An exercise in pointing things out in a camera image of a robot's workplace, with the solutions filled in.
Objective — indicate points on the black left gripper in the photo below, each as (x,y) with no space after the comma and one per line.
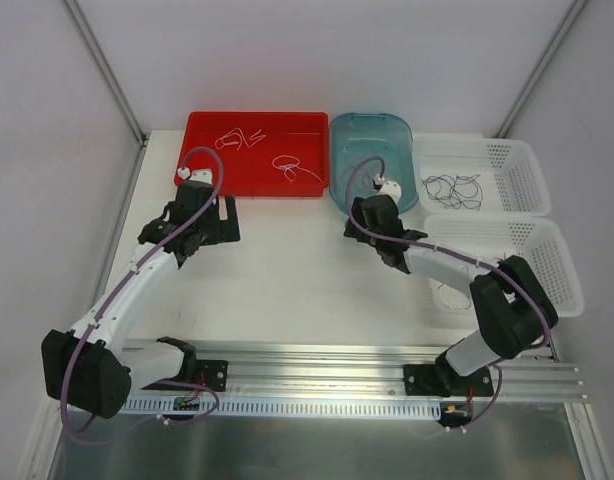
(227,218)

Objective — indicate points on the aluminium mounting rail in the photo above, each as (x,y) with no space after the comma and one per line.
(374,372)

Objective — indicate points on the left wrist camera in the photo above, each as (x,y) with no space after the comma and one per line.
(200,175)

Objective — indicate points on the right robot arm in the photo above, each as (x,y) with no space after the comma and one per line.
(513,311)

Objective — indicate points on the left aluminium frame post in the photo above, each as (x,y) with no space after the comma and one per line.
(88,37)

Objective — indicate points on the right aluminium frame post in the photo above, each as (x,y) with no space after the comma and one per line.
(557,39)

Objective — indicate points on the red plastic bin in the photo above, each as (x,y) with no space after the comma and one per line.
(264,154)

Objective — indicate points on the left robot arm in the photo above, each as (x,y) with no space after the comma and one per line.
(86,366)

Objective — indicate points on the lower white perforated basket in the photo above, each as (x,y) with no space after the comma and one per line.
(538,240)

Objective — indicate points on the aluminium frame post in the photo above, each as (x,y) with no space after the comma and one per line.
(88,37)
(557,39)

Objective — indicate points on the white slotted cable duct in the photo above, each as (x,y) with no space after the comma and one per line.
(390,408)

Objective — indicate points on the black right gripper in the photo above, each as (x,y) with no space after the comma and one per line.
(357,230)

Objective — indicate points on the upper white perforated basket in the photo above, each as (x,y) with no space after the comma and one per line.
(477,175)

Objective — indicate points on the teal translucent plastic bin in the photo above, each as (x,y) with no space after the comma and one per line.
(363,145)

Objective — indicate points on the white perforated basket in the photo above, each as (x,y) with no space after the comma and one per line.
(538,240)
(477,175)

